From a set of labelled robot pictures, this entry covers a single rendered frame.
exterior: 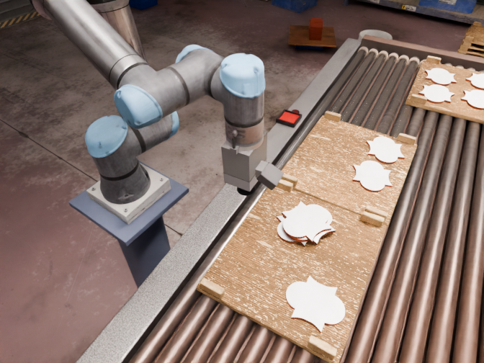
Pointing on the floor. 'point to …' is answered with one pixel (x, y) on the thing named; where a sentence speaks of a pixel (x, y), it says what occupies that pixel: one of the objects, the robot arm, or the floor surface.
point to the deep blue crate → (294, 4)
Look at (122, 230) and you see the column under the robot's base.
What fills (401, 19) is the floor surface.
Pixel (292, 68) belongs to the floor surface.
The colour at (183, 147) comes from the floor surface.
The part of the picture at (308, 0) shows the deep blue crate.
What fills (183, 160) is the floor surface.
